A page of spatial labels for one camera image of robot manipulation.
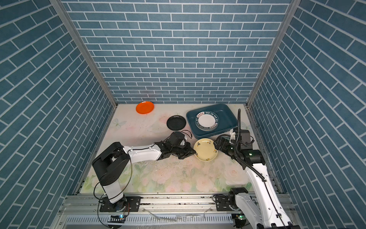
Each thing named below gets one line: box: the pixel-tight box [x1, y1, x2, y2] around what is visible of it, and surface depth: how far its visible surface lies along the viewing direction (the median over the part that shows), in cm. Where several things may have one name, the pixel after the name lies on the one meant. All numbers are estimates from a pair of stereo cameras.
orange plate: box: [135, 101, 155, 115], surface depth 120 cm
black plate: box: [166, 114, 187, 132], surface depth 108 cm
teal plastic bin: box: [185, 103, 238, 140], surface depth 113 cm
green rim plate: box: [194, 110, 220, 132], surface depth 108 cm
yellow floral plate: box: [193, 137, 219, 162], surface depth 90 cm
